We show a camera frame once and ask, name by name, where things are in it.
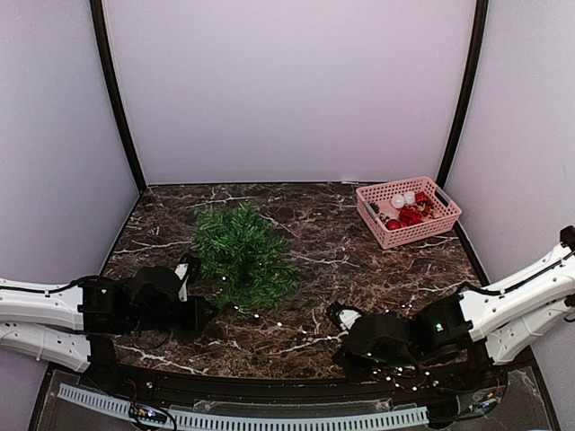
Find small green christmas tree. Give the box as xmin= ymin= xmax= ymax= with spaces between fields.
xmin=192 ymin=203 xmax=299 ymax=312

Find white fairy light string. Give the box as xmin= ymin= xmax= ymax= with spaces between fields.
xmin=211 ymin=278 xmax=450 ymax=391

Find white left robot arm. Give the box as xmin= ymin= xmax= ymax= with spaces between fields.
xmin=1 ymin=263 xmax=217 ymax=391

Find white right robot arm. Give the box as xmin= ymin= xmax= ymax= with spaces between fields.
xmin=329 ymin=225 xmax=574 ymax=390

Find red ornaments in basket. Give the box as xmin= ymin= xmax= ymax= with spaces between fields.
xmin=384 ymin=191 xmax=436 ymax=231

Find pink plastic basket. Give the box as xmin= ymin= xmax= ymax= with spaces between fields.
xmin=356 ymin=177 xmax=462 ymax=250

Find white ball ornament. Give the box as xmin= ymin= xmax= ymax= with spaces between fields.
xmin=390 ymin=191 xmax=416 ymax=209

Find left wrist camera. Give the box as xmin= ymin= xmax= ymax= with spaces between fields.
xmin=174 ymin=253 xmax=201 ymax=302

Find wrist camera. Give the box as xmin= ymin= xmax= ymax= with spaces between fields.
xmin=326 ymin=302 xmax=363 ymax=331
xmin=174 ymin=253 xmax=201 ymax=302

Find white perforated cable tray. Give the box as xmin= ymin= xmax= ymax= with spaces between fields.
xmin=57 ymin=384 xmax=429 ymax=431

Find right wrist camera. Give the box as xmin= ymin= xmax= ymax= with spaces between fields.
xmin=326 ymin=302 xmax=363 ymax=331

